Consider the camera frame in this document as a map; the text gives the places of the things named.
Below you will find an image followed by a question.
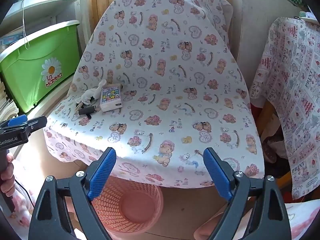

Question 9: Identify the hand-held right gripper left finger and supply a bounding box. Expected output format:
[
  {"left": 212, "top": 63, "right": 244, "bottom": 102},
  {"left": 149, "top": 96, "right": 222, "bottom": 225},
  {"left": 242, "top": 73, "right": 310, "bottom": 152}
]
[{"left": 28, "top": 147, "right": 117, "bottom": 240}]

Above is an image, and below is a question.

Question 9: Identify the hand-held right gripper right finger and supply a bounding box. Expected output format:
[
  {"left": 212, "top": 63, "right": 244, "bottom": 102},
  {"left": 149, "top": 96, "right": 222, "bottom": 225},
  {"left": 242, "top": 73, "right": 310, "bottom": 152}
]
[{"left": 203, "top": 147, "right": 293, "bottom": 240}]

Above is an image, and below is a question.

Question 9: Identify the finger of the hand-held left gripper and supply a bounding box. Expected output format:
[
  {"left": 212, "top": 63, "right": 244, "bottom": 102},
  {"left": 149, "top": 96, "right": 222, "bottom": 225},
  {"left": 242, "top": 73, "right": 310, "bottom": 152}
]
[
  {"left": 0, "top": 114, "right": 27, "bottom": 130},
  {"left": 25, "top": 116, "right": 47, "bottom": 137}
]

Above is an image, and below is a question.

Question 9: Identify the pink plastic mesh basket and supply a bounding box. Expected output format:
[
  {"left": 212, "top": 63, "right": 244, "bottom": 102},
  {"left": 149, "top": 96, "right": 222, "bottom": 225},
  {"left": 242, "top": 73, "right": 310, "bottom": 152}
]
[{"left": 91, "top": 175, "right": 164, "bottom": 235}]

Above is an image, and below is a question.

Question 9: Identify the black coffee sachet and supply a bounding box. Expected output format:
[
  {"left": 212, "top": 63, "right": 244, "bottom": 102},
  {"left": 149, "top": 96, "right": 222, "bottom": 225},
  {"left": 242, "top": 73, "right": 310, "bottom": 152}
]
[{"left": 78, "top": 106, "right": 99, "bottom": 118}]

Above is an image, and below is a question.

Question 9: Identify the white tissue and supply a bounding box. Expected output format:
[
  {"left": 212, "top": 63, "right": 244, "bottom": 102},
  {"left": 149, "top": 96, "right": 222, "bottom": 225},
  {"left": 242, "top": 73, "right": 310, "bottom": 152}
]
[{"left": 76, "top": 79, "right": 107, "bottom": 105}]

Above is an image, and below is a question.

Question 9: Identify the colourful tissue pack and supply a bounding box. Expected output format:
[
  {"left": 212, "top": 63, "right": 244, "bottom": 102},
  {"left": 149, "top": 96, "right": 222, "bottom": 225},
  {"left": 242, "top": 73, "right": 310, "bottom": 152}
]
[{"left": 99, "top": 85, "right": 123, "bottom": 112}]

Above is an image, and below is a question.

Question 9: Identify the person's left hand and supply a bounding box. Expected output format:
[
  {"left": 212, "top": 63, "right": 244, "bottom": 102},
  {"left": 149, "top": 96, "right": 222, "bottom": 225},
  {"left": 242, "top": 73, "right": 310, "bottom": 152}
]
[{"left": 0, "top": 154, "right": 15, "bottom": 200}]

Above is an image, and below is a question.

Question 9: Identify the stack of books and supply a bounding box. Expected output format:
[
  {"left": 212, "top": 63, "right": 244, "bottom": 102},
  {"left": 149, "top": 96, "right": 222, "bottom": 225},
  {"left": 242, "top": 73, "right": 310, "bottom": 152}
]
[{"left": 0, "top": 80, "right": 20, "bottom": 120}]

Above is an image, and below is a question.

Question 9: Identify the green plastic storage box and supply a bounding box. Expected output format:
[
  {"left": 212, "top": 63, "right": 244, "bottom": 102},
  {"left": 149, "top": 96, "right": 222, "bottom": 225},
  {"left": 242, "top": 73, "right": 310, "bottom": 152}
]
[{"left": 0, "top": 20, "right": 80, "bottom": 114}]

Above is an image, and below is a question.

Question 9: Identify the person's bare knee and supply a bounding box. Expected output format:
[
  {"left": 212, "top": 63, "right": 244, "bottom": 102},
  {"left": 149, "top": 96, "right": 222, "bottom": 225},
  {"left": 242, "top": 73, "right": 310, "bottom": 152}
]
[{"left": 195, "top": 211, "right": 227, "bottom": 240}]

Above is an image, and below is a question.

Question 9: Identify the wooden table leg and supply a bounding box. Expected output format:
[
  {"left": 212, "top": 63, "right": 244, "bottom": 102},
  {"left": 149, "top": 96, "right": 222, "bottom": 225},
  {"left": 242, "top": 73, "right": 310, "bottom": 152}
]
[{"left": 257, "top": 100, "right": 278, "bottom": 136}]

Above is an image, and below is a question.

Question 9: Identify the pink patchwork-print cloth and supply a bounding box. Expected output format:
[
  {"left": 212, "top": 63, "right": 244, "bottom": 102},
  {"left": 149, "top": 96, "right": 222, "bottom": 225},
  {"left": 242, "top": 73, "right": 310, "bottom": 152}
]
[{"left": 250, "top": 17, "right": 320, "bottom": 200}]

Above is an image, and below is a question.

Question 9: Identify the bear-print white cloth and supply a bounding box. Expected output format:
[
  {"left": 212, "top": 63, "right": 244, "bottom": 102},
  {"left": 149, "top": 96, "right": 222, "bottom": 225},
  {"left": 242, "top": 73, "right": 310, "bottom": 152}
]
[{"left": 43, "top": 0, "right": 265, "bottom": 189}]

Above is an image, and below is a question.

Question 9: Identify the white side cabinet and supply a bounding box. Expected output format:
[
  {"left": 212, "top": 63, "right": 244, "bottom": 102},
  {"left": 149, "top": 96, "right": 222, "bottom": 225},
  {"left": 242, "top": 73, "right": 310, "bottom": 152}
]
[{"left": 235, "top": 0, "right": 309, "bottom": 67}]

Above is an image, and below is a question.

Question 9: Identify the black cable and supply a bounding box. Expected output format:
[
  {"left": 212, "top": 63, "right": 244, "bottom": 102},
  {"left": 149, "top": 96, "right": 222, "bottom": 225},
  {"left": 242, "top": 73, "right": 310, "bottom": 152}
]
[{"left": 14, "top": 179, "right": 35, "bottom": 208}]

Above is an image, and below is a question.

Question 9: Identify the white hanging string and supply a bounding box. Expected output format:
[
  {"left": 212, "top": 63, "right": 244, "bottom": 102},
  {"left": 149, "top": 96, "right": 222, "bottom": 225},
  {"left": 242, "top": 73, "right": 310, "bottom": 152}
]
[{"left": 22, "top": 0, "right": 30, "bottom": 49}]

